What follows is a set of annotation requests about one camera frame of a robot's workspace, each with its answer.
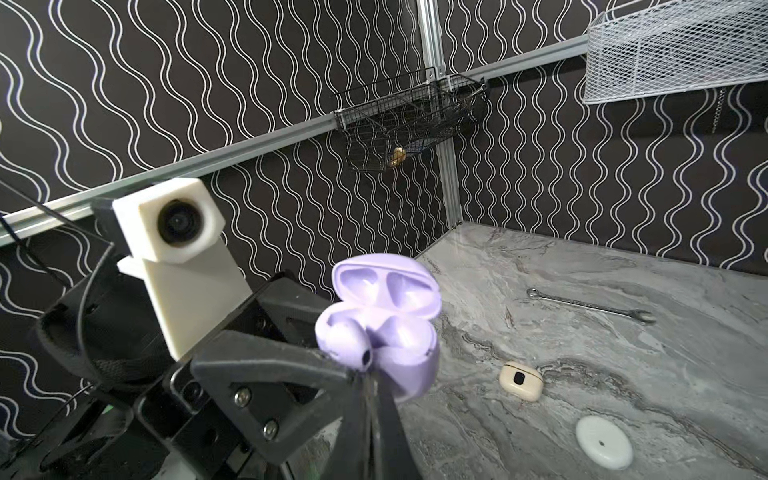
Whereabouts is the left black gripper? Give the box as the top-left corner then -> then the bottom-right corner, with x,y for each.
135,273 -> 357,479

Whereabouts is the black wire basket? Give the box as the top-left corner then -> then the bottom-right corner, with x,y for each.
334,67 -> 489,173

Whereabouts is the cream earbud charging case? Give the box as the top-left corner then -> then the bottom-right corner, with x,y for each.
498,361 -> 544,402

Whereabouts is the steel combination wrench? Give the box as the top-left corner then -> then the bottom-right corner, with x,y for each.
526,288 -> 657,324

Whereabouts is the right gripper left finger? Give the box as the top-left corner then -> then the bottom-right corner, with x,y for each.
321,373 -> 375,480

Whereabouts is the brass fitting in basket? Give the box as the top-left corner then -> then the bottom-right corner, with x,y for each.
388,146 -> 407,167

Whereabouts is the white round charging case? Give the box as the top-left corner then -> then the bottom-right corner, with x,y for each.
575,415 -> 634,471

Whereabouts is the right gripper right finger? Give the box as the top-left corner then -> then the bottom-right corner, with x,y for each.
367,372 -> 423,480

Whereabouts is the purple earbud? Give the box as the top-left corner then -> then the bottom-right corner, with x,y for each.
321,319 -> 372,371

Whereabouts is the white wire mesh basket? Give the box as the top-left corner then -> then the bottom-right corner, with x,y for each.
583,1 -> 767,104

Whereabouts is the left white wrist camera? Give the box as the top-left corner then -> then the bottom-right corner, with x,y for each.
111,178 -> 252,361

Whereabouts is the purple round charging case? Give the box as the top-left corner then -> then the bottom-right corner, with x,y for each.
314,253 -> 442,403

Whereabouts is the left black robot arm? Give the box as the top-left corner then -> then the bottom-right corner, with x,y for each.
4,195 -> 360,479

